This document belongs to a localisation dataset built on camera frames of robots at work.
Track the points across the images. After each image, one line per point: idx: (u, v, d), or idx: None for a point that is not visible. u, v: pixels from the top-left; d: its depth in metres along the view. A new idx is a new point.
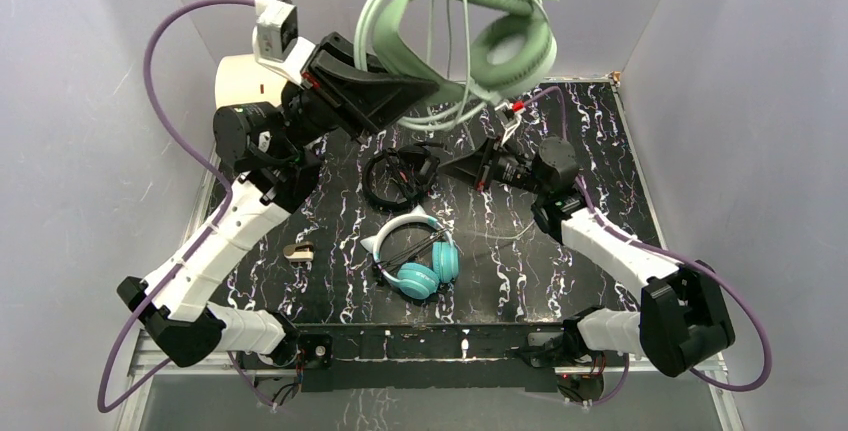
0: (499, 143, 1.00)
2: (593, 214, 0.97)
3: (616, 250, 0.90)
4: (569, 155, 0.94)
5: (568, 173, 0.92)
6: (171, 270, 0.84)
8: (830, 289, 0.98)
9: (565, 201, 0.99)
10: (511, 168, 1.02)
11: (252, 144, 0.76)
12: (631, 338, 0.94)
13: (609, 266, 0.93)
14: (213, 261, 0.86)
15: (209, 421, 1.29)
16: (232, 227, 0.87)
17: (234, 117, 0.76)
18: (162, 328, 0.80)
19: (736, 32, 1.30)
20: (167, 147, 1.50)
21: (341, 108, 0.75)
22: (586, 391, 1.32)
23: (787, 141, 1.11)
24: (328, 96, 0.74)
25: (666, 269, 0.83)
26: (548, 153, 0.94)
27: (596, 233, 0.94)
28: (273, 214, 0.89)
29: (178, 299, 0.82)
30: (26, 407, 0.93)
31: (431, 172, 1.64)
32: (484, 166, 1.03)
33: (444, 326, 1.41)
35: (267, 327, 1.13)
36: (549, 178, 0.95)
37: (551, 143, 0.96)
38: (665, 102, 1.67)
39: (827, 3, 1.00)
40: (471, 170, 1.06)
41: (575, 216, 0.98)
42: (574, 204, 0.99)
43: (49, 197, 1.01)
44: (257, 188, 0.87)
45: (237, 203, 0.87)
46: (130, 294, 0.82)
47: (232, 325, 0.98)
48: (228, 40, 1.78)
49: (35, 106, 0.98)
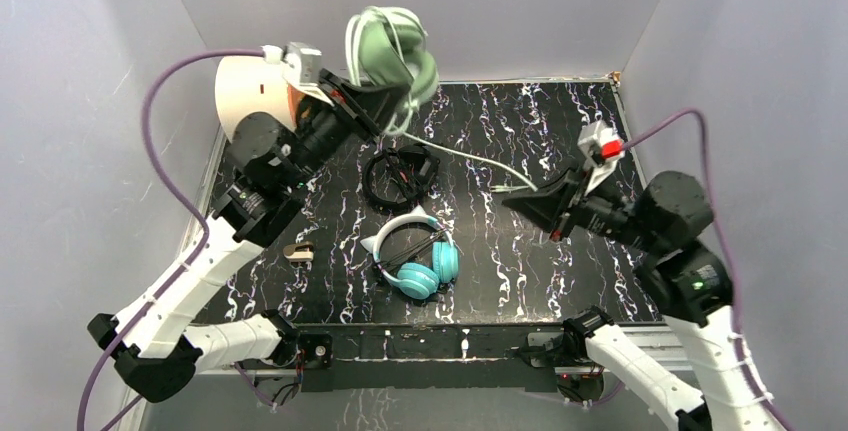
0: (580, 194, 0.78)
2: (737, 336, 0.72)
3: (738, 399, 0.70)
4: (696, 197, 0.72)
5: (697, 221, 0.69)
6: (141, 309, 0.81)
8: (829, 289, 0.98)
9: (702, 276, 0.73)
10: (600, 216, 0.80)
11: (279, 148, 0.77)
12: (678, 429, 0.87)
13: (708, 385, 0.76)
14: (185, 299, 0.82)
15: (209, 422, 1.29)
16: (204, 264, 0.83)
17: (266, 122, 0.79)
18: (130, 367, 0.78)
19: (736, 32, 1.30)
20: (167, 147, 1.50)
21: (357, 119, 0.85)
22: (586, 391, 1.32)
23: (787, 141, 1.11)
24: (349, 110, 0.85)
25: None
26: (666, 194, 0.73)
27: (726, 361, 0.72)
28: (246, 250, 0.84)
29: (149, 337, 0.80)
30: (26, 408, 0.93)
31: (431, 173, 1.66)
32: (559, 216, 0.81)
33: (444, 326, 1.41)
35: (257, 338, 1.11)
36: (667, 226, 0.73)
37: (667, 178, 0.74)
38: (665, 102, 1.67)
39: (826, 3, 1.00)
40: (547, 217, 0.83)
41: (713, 320, 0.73)
42: (710, 281, 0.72)
43: (49, 196, 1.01)
44: (231, 221, 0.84)
45: (211, 239, 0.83)
46: (100, 334, 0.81)
47: (210, 351, 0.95)
48: (228, 40, 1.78)
49: (35, 105, 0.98)
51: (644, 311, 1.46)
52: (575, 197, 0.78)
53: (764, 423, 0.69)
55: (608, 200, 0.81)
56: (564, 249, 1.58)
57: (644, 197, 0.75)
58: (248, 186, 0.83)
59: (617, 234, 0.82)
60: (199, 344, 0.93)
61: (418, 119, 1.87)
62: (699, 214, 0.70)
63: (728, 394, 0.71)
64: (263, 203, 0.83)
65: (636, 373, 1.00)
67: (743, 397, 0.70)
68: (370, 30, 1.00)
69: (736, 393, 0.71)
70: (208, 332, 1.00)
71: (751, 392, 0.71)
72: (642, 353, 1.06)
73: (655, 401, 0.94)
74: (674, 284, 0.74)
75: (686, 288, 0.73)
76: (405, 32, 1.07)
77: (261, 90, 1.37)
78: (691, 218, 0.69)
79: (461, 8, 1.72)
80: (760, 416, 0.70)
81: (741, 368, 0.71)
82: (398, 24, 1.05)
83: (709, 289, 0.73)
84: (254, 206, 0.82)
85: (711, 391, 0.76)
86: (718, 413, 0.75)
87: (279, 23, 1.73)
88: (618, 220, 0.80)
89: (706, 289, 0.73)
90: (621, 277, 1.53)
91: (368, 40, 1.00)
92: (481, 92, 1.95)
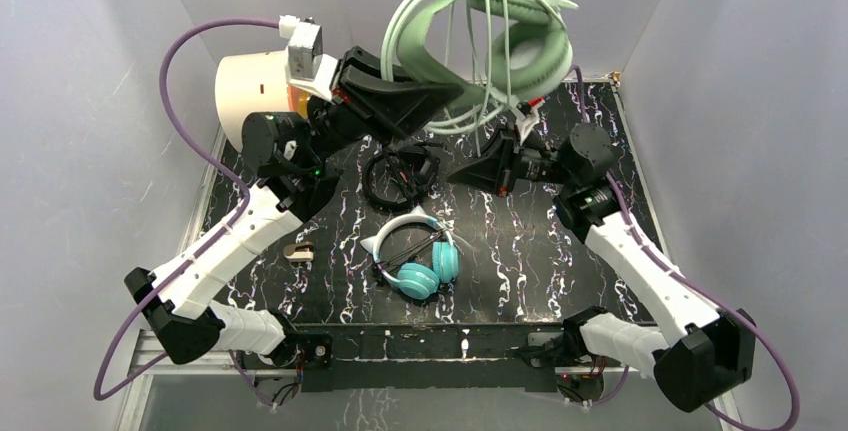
0: (517, 144, 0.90)
2: (630, 227, 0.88)
3: (650, 278, 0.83)
4: (604, 145, 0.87)
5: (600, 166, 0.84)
6: (180, 266, 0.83)
8: (832, 290, 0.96)
9: (594, 197, 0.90)
10: (534, 163, 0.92)
11: (279, 153, 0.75)
12: (639, 358, 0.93)
13: (636, 284, 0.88)
14: (223, 262, 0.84)
15: (210, 422, 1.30)
16: (245, 230, 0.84)
17: (262, 124, 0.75)
18: (164, 323, 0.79)
19: (735, 30, 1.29)
20: (167, 147, 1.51)
21: (370, 119, 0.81)
22: (586, 391, 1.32)
23: (786, 139, 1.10)
24: (359, 109, 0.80)
25: (706, 316, 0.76)
26: (580, 142, 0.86)
27: (630, 250, 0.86)
28: (286, 222, 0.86)
29: (185, 294, 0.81)
30: (25, 407, 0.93)
31: (431, 172, 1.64)
32: (502, 172, 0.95)
33: (444, 326, 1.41)
35: (267, 329, 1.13)
36: (578, 166, 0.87)
37: (583, 129, 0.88)
38: (665, 102, 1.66)
39: (828, 0, 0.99)
40: (490, 177, 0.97)
41: (608, 222, 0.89)
42: (605, 199, 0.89)
43: (48, 197, 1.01)
44: (276, 193, 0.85)
45: (255, 205, 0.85)
46: (138, 287, 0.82)
47: (232, 326, 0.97)
48: (229, 40, 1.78)
49: (34, 107, 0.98)
51: (644, 310, 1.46)
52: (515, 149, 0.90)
53: (684, 296, 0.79)
55: (537, 150, 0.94)
56: (564, 250, 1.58)
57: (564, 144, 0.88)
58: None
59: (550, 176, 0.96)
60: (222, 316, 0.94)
61: None
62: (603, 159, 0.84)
63: (644, 279, 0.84)
64: (303, 181, 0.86)
65: (621, 336, 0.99)
67: (654, 275, 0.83)
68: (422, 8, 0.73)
69: (649, 274, 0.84)
70: (229, 309, 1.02)
71: (660, 269, 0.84)
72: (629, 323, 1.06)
73: (638, 355, 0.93)
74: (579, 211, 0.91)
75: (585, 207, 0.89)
76: (517, 12, 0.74)
77: (261, 89, 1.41)
78: (597, 162, 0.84)
79: None
80: (676, 289, 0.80)
81: (643, 250, 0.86)
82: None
83: (603, 204, 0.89)
84: (296, 182, 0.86)
85: (640, 290, 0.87)
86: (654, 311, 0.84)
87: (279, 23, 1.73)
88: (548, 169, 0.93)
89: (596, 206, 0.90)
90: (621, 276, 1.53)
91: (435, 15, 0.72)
92: None
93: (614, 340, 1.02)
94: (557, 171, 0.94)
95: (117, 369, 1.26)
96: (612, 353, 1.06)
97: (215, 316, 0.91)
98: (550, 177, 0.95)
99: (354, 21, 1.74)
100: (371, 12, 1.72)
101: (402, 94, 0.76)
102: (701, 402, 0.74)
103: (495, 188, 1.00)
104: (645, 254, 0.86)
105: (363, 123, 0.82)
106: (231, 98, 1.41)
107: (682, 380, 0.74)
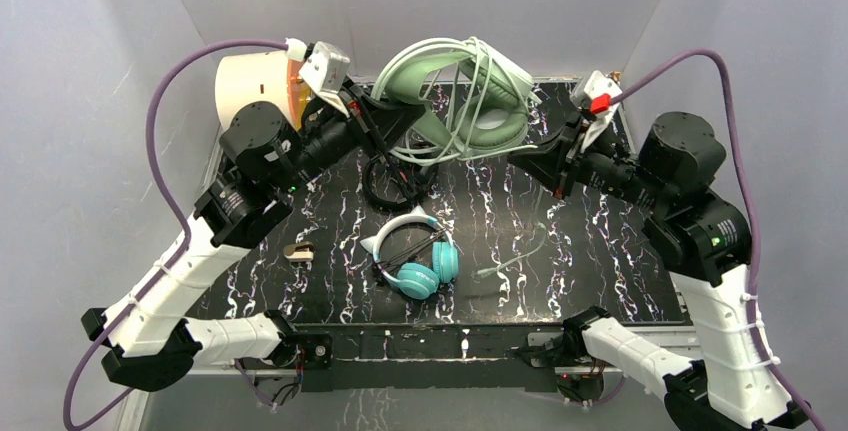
0: (576, 149, 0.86)
2: (752, 299, 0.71)
3: (744, 359, 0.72)
4: (704, 135, 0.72)
5: (705, 160, 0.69)
6: (125, 308, 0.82)
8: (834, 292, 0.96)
9: (719, 232, 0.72)
10: (601, 170, 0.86)
11: (277, 143, 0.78)
12: (644, 373, 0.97)
13: (711, 345, 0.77)
14: (167, 302, 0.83)
15: (209, 422, 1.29)
16: (183, 268, 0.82)
17: (266, 113, 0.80)
18: (117, 365, 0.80)
19: (735, 30, 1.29)
20: (167, 146, 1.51)
21: (367, 135, 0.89)
22: (586, 392, 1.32)
23: (786, 140, 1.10)
24: (363, 124, 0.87)
25: (774, 409, 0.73)
26: (668, 134, 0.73)
27: (736, 324, 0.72)
28: (226, 253, 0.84)
29: (133, 337, 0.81)
30: (25, 407, 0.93)
31: (431, 172, 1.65)
32: (559, 173, 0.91)
33: (444, 326, 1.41)
35: (258, 336, 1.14)
36: (673, 168, 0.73)
37: (668, 118, 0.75)
38: (665, 102, 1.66)
39: (827, 1, 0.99)
40: (549, 173, 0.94)
41: (729, 280, 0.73)
42: (728, 236, 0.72)
43: (48, 195, 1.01)
44: (211, 224, 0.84)
45: (190, 242, 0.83)
46: (90, 328, 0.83)
47: (211, 345, 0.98)
48: (228, 40, 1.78)
49: (35, 105, 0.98)
51: (644, 310, 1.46)
52: (570, 153, 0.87)
53: (765, 386, 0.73)
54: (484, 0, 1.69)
55: (611, 154, 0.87)
56: (564, 250, 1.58)
57: (647, 141, 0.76)
58: (231, 184, 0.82)
59: (620, 190, 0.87)
60: (199, 337, 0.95)
61: None
62: (708, 152, 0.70)
63: (734, 357, 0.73)
64: (245, 204, 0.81)
65: (628, 351, 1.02)
67: (749, 358, 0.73)
68: (410, 65, 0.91)
69: (746, 357, 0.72)
70: (208, 326, 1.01)
71: (756, 354, 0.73)
72: (636, 335, 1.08)
73: (646, 372, 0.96)
74: (688, 237, 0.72)
75: (705, 243, 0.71)
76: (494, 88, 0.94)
77: (261, 88, 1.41)
78: (700, 157, 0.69)
79: (461, 8, 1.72)
80: (762, 378, 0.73)
81: (750, 330, 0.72)
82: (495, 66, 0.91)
83: (724, 247, 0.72)
84: (235, 207, 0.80)
85: (710, 347, 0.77)
86: (717, 372, 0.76)
87: (279, 23, 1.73)
88: (618, 174, 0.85)
89: (723, 245, 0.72)
90: (621, 276, 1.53)
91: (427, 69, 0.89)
92: None
93: (619, 353, 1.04)
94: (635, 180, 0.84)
95: None
96: (613, 360, 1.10)
97: (190, 337, 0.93)
98: (622, 190, 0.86)
99: (354, 20, 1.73)
100: (371, 12, 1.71)
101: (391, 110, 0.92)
102: None
103: (553, 188, 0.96)
104: (750, 335, 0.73)
105: (358, 134, 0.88)
106: (231, 97, 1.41)
107: None
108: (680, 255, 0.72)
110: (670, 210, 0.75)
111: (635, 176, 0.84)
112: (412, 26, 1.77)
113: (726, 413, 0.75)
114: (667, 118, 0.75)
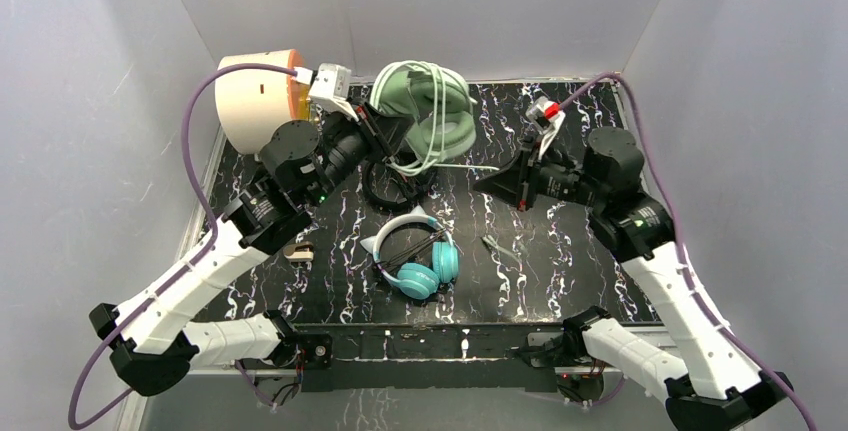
0: (535, 155, 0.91)
2: (684, 266, 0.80)
3: (697, 328, 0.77)
4: (628, 144, 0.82)
5: (629, 164, 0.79)
6: (143, 303, 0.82)
8: (833, 292, 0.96)
9: (642, 217, 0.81)
10: (554, 178, 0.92)
11: (314, 156, 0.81)
12: (644, 375, 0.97)
13: (673, 326, 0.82)
14: (186, 299, 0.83)
15: (209, 422, 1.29)
16: (208, 266, 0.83)
17: (305, 129, 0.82)
18: (126, 361, 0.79)
19: (735, 30, 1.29)
20: (167, 146, 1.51)
21: (376, 139, 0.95)
22: (586, 392, 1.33)
23: (786, 140, 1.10)
24: (371, 127, 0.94)
25: (746, 379, 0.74)
26: (601, 143, 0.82)
27: (678, 293, 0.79)
28: (251, 257, 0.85)
29: (146, 332, 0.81)
30: (26, 407, 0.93)
31: (431, 172, 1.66)
32: (520, 185, 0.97)
33: (444, 326, 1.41)
35: (257, 338, 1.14)
36: (603, 171, 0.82)
37: (602, 132, 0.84)
38: (665, 102, 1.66)
39: (826, 1, 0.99)
40: (511, 188, 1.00)
41: (659, 255, 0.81)
42: (653, 220, 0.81)
43: (48, 195, 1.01)
44: (239, 227, 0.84)
45: (218, 241, 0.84)
46: (101, 323, 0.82)
47: (208, 349, 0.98)
48: (228, 39, 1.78)
49: (35, 106, 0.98)
51: (644, 310, 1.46)
52: (530, 161, 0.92)
53: (727, 354, 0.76)
54: (484, 0, 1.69)
55: (560, 164, 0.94)
56: (564, 249, 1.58)
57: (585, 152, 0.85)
58: (259, 193, 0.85)
59: (573, 196, 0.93)
60: (196, 342, 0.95)
61: None
62: (629, 157, 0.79)
63: (687, 326, 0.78)
64: (273, 212, 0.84)
65: (629, 354, 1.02)
67: (703, 326, 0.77)
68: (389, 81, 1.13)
69: (697, 324, 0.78)
70: (206, 329, 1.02)
71: (710, 322, 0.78)
72: (635, 337, 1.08)
73: (646, 375, 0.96)
74: (620, 227, 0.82)
75: (631, 227, 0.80)
76: (451, 92, 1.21)
77: (261, 89, 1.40)
78: (623, 160, 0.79)
79: (461, 9, 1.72)
80: (722, 345, 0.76)
81: (693, 297, 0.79)
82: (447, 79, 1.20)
83: (652, 229, 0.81)
84: (264, 215, 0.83)
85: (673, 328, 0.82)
86: (685, 351, 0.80)
87: (279, 23, 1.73)
88: (569, 183, 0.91)
89: (648, 228, 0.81)
90: (621, 276, 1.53)
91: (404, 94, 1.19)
92: (481, 93, 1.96)
93: (619, 356, 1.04)
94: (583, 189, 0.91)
95: None
96: (612, 361, 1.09)
97: (186, 341, 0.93)
98: (574, 195, 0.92)
99: (354, 20, 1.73)
100: (371, 12, 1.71)
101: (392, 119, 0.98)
102: None
103: (515, 201, 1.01)
104: (696, 302, 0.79)
105: (373, 141, 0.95)
106: (231, 97, 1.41)
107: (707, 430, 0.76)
108: (613, 241, 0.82)
110: (607, 206, 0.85)
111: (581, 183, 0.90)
112: (412, 26, 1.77)
113: (704, 392, 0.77)
114: (600, 131, 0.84)
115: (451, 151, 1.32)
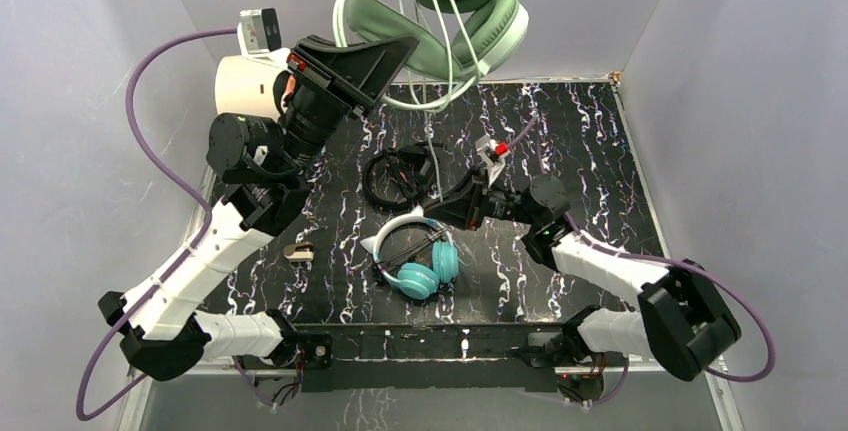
0: (486, 186, 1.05)
2: (579, 235, 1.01)
3: (607, 265, 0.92)
4: (560, 191, 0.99)
5: (558, 210, 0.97)
6: (148, 291, 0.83)
8: (832, 292, 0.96)
9: (553, 230, 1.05)
10: (499, 204, 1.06)
11: (249, 155, 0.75)
12: (637, 339, 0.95)
13: (606, 282, 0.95)
14: (189, 284, 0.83)
15: (209, 423, 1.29)
16: (210, 251, 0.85)
17: (233, 126, 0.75)
18: (136, 348, 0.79)
19: (735, 30, 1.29)
20: (167, 146, 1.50)
21: (331, 86, 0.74)
22: (586, 392, 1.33)
23: (786, 140, 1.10)
24: (319, 78, 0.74)
25: (659, 274, 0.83)
26: (539, 191, 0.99)
27: (583, 251, 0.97)
28: (254, 238, 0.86)
29: (153, 319, 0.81)
30: (26, 408, 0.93)
31: (431, 172, 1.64)
32: (471, 209, 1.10)
33: (444, 326, 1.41)
35: (261, 333, 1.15)
36: (539, 213, 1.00)
37: (540, 180, 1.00)
38: (665, 102, 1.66)
39: (828, 1, 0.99)
40: (461, 214, 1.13)
41: (564, 241, 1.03)
42: (561, 233, 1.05)
43: (48, 196, 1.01)
44: (239, 210, 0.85)
45: (217, 225, 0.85)
46: (109, 311, 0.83)
47: (219, 337, 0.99)
48: (228, 40, 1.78)
49: (36, 106, 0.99)
51: None
52: (483, 190, 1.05)
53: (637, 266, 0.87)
54: None
55: (503, 191, 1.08)
56: None
57: (525, 192, 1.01)
58: None
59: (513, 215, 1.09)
60: (208, 329, 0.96)
61: (418, 119, 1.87)
62: (558, 203, 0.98)
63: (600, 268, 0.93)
64: (270, 193, 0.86)
65: (616, 327, 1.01)
67: (609, 261, 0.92)
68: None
69: (602, 260, 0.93)
70: (216, 320, 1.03)
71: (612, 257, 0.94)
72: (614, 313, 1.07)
73: (638, 339, 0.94)
74: (544, 250, 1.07)
75: (543, 239, 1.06)
76: None
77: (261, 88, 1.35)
78: (555, 209, 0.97)
79: None
80: (628, 264, 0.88)
81: (594, 247, 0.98)
82: None
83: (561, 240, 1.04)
84: (262, 196, 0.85)
85: (601, 279, 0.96)
86: (614, 287, 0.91)
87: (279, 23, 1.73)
88: (512, 208, 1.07)
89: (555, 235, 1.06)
90: None
91: None
92: (481, 93, 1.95)
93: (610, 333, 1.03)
94: (520, 211, 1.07)
95: (116, 369, 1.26)
96: (610, 346, 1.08)
97: (199, 329, 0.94)
98: (514, 216, 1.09)
99: None
100: None
101: (360, 52, 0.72)
102: (695, 360, 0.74)
103: (465, 222, 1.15)
104: (596, 249, 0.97)
105: (323, 93, 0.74)
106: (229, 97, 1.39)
107: (665, 341, 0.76)
108: (538, 260, 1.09)
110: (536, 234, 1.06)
111: (512, 211, 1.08)
112: None
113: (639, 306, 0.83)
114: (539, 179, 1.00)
115: (493, 57, 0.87)
